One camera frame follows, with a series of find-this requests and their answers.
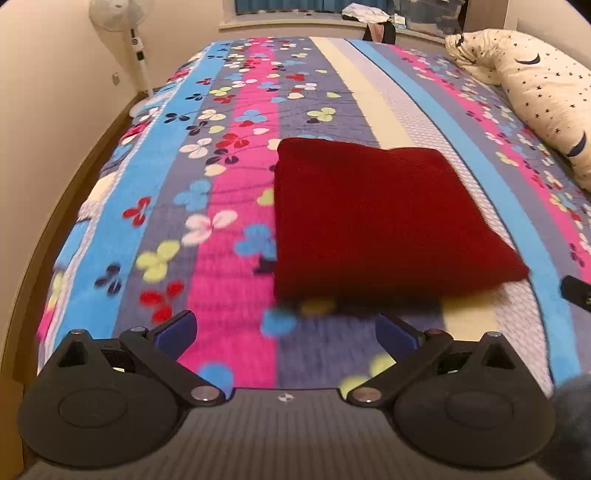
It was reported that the red knitted sweater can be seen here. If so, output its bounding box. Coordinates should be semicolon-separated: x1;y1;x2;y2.
273;138;529;304

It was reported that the cream star-patterned pillow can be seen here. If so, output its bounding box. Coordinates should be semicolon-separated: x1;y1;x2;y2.
445;29;590;190

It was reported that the colourful floral striped blanket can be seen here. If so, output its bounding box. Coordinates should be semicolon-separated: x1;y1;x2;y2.
37;37;590;392

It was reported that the clutter on window sill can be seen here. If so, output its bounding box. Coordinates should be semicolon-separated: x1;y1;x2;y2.
341;0;465;45

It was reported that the white standing fan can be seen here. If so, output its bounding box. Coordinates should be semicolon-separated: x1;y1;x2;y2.
88;0;156;118

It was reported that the blue curtain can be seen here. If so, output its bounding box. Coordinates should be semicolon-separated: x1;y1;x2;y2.
235;0;400;15

